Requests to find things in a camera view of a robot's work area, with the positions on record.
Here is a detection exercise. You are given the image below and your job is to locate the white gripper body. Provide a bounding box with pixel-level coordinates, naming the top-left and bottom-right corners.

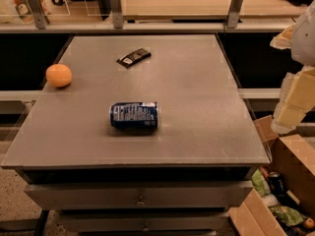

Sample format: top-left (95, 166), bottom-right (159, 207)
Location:
top-left (291, 0), bottom-right (315, 66)

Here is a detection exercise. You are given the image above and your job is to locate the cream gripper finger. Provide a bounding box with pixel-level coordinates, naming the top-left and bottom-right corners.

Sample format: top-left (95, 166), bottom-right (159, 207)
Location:
top-left (271, 66), bottom-right (315, 134)
top-left (270, 25), bottom-right (294, 49)

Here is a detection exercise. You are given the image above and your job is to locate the left metal bracket post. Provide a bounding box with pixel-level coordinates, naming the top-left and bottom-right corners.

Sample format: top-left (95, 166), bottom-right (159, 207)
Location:
top-left (28, 0), bottom-right (48, 30)

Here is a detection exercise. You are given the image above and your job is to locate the blue pepsi can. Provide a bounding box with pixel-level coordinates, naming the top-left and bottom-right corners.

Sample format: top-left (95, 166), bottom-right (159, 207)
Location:
top-left (109, 101), bottom-right (158, 129)

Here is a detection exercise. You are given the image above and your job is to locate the grey drawer cabinet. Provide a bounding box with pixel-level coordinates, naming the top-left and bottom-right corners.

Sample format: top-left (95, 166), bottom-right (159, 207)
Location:
top-left (2, 34), bottom-right (269, 236)

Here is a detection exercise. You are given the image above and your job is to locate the dark can in box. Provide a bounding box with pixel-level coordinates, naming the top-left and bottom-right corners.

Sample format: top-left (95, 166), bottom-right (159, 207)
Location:
top-left (269, 172), bottom-right (285, 195)

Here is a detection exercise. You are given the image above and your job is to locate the green snack bag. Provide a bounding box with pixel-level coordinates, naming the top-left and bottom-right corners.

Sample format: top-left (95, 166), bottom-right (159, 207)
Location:
top-left (270, 206), bottom-right (307, 226)

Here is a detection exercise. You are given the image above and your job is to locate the cardboard box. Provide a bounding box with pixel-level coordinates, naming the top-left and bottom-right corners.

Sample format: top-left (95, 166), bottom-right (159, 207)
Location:
top-left (228, 114), bottom-right (315, 236)

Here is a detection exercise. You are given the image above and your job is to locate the white orange snack bag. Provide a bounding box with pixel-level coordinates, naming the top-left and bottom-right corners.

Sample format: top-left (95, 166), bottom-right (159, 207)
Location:
top-left (0, 0), bottom-right (51, 24)

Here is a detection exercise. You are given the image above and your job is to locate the middle metal bracket post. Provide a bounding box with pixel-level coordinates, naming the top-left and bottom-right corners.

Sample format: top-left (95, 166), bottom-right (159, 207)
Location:
top-left (110, 0), bottom-right (124, 29)

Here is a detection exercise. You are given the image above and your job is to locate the black snack packet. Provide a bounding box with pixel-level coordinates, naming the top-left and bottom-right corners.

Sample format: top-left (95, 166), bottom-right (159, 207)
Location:
top-left (116, 48), bottom-right (152, 68)

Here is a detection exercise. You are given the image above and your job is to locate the right metal bracket post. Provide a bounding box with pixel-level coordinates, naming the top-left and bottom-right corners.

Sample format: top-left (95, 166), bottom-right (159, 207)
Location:
top-left (225, 0), bottom-right (243, 29)

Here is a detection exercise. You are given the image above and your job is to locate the metal bracket post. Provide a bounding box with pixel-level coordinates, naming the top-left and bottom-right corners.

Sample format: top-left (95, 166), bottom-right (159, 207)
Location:
top-left (225, 0), bottom-right (243, 29)
top-left (110, 0), bottom-right (124, 29)
top-left (28, 0), bottom-right (48, 30)

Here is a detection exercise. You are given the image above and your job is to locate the small orange fruit in box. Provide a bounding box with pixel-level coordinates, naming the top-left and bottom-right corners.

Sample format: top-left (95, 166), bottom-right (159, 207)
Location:
top-left (303, 217), bottom-right (315, 229)

